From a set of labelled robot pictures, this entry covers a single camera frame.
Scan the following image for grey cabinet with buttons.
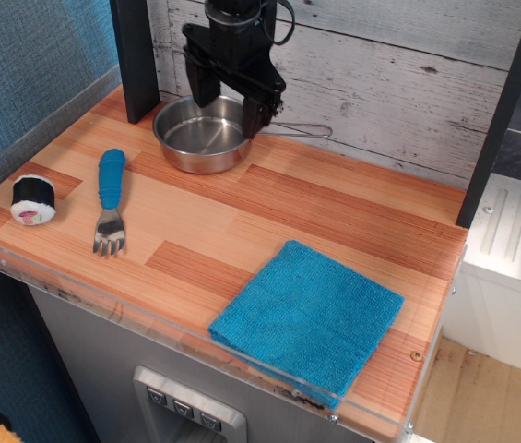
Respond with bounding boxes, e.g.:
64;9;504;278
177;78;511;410
30;289;366;442

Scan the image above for stainless steel pot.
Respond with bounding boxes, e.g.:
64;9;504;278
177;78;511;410
151;94;334;175

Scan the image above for clear acrylic table edge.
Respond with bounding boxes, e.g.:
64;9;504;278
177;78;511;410
0;230;468;440

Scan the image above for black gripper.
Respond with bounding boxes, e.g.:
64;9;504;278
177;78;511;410
182;11;286;139

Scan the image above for white ridged side unit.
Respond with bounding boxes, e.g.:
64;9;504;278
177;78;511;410
443;174;521;369

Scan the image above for plush sushi roll toy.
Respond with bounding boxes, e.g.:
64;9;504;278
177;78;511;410
10;174;56;226

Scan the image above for dark right vertical post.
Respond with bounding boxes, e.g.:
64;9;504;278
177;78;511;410
456;37;521;228

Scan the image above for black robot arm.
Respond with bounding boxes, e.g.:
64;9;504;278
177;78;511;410
182;1;294;139

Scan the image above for blue handled metal fork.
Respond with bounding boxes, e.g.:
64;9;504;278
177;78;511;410
93;149;125;257

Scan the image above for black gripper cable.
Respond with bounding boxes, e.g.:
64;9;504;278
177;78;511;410
262;0;297;46

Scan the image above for dark left vertical post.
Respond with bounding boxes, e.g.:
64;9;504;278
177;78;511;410
110;0;160;124

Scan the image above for blue folded cloth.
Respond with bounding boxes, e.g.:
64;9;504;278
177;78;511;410
208;240;405;409

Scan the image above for dark vertical post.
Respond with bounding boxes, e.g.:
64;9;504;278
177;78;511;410
456;37;521;228
110;0;160;124

